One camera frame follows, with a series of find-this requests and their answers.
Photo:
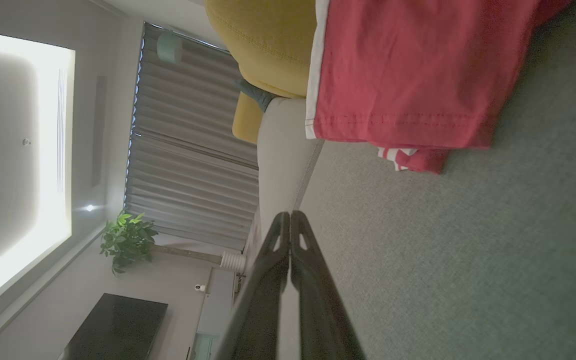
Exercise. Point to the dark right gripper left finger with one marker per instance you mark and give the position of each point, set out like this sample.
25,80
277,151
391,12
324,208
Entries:
263,300

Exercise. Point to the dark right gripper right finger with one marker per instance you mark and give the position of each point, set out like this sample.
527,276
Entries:
318,310

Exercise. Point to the red and white basketball jersey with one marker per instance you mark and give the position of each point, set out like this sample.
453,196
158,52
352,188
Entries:
425,161

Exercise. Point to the red white-striped basketball shorts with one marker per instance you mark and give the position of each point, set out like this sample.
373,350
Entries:
418,70

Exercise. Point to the white ribbed plant pot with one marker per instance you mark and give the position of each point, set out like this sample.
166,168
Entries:
234,262

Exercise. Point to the grey sofa back cushion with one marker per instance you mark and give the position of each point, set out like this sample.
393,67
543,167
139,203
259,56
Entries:
283,165

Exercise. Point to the black flat television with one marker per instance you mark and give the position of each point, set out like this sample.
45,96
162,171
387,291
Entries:
118,327

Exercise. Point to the green potted plant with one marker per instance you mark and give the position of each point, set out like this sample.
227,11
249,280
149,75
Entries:
128,240

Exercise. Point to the grey pleated curtain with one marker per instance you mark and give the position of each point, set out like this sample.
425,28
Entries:
188,150

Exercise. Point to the yellow cushion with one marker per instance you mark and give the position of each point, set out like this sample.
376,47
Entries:
247,120
268,45

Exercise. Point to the round ceiling downlight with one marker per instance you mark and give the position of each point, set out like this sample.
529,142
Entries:
90,207

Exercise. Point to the blue-grey fabric piece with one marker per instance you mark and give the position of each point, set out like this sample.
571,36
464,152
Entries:
258,95

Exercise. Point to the small white security camera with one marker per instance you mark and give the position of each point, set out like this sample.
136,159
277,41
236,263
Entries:
200,288

